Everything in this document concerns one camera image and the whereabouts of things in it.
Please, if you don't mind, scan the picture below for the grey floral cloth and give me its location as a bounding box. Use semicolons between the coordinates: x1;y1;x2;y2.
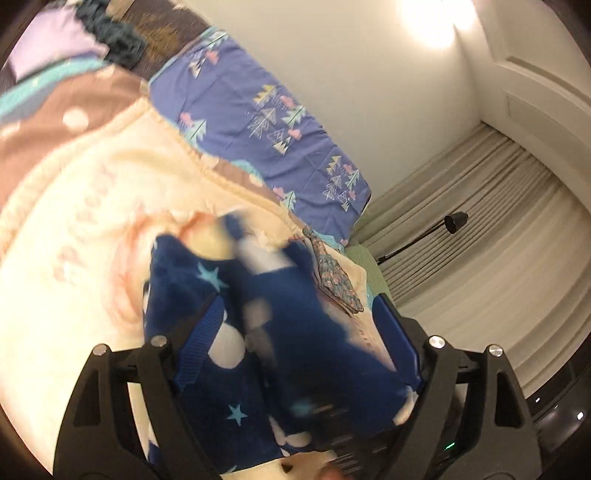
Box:
302;226;365;317

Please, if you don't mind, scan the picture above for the dark patterned headboard cover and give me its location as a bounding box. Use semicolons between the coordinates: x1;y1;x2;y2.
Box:
104;0;213;79

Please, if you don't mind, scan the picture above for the cream plush blanket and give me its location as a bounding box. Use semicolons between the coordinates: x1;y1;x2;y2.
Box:
0;99;384;480

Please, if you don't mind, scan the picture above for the lavender folded cloth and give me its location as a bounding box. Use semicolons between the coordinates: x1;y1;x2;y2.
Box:
7;0;112;84

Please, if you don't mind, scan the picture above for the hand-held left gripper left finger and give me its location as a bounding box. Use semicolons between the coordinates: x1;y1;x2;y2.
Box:
53;294;228;480

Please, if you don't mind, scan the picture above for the black floor lamp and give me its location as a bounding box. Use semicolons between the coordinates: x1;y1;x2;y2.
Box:
376;211;469;266

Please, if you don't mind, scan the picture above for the black round appliance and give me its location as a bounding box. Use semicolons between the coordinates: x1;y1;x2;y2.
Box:
526;364;591;462

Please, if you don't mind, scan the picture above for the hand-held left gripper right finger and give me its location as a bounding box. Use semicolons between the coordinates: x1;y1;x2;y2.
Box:
375;294;541;480

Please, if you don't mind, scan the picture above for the white panel door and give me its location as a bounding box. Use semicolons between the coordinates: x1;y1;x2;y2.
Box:
475;0;591;185

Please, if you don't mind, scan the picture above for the green pillow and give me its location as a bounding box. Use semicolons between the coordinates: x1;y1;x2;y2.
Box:
346;242;393;301

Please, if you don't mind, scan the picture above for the purple tree print sheet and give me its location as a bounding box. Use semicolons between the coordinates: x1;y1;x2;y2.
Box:
150;28;374;247

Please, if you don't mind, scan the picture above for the dark teal crumpled cloth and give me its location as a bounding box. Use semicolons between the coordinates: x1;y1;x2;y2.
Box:
76;0;146;68

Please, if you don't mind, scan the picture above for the navy star print fleece robe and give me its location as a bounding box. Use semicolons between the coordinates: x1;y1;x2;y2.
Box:
141;212;423;476

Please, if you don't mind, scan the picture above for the white pleated curtain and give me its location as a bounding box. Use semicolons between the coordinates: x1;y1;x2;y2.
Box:
355;122;591;402

